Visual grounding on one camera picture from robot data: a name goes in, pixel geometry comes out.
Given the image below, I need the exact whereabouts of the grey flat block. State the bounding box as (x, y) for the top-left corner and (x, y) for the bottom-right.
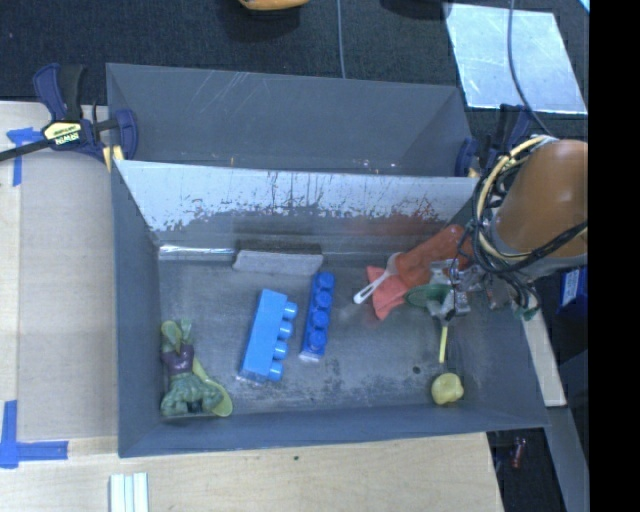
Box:
(231, 239), (325, 278)

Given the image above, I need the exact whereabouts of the yellow lumpy toy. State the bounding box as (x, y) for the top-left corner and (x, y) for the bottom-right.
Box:
(430, 371), (465, 407)

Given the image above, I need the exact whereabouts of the dark blue toy brick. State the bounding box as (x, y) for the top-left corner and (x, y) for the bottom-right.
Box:
(298, 270), (337, 364)

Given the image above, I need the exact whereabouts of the pale wood board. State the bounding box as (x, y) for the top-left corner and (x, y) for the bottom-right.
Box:
(17, 149), (122, 443)

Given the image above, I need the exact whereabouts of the orange-red toy squid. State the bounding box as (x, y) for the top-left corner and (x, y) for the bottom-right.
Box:
(365, 224), (472, 322)

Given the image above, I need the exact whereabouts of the small white toy spatula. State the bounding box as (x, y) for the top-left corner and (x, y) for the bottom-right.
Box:
(352, 252), (402, 306)

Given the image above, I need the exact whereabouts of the grey metal bin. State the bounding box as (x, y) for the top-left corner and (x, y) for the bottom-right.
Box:
(104, 62), (552, 459)

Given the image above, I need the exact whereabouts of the green toy figure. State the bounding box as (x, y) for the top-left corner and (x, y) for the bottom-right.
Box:
(159, 318), (225, 418)

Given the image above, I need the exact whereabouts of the green round toy lid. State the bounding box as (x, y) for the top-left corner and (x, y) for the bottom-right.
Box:
(403, 283), (447, 309)

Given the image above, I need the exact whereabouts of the light blue toy brick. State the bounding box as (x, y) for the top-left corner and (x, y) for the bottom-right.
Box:
(236, 288), (300, 385)

